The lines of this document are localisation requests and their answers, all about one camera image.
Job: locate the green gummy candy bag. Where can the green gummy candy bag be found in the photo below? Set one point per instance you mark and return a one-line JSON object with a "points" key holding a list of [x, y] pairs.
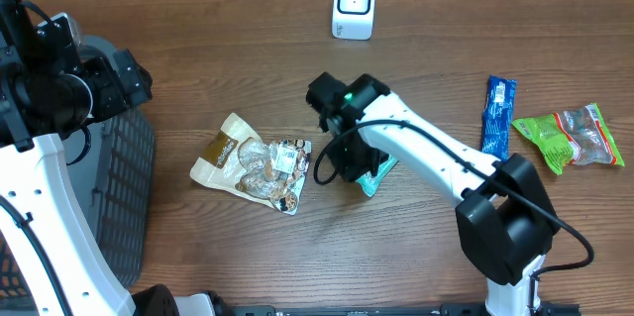
{"points": [[571, 137]]}

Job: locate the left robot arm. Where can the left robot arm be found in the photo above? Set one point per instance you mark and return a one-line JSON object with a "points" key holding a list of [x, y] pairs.
{"points": [[53, 84]]}

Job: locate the blue cookie packet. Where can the blue cookie packet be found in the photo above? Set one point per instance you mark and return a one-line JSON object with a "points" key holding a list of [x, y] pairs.
{"points": [[497, 116]]}

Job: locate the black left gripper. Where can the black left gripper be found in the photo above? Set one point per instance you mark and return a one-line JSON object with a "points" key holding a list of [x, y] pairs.
{"points": [[116, 97]]}

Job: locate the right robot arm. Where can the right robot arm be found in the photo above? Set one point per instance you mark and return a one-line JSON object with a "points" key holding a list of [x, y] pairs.
{"points": [[503, 212]]}

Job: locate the teal snack packet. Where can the teal snack packet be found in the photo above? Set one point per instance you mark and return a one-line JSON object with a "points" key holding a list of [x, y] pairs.
{"points": [[370, 183]]}

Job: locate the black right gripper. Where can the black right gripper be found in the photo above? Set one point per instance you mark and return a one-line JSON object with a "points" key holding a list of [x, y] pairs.
{"points": [[349, 169]]}

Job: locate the grey plastic shopping basket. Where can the grey plastic shopping basket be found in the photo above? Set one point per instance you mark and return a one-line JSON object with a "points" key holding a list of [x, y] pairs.
{"points": [[112, 186]]}

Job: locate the beige mushroom snack bag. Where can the beige mushroom snack bag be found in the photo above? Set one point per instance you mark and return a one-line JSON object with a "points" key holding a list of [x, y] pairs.
{"points": [[240, 162]]}

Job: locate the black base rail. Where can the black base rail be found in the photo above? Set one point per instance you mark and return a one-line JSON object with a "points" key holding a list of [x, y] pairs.
{"points": [[461, 309]]}

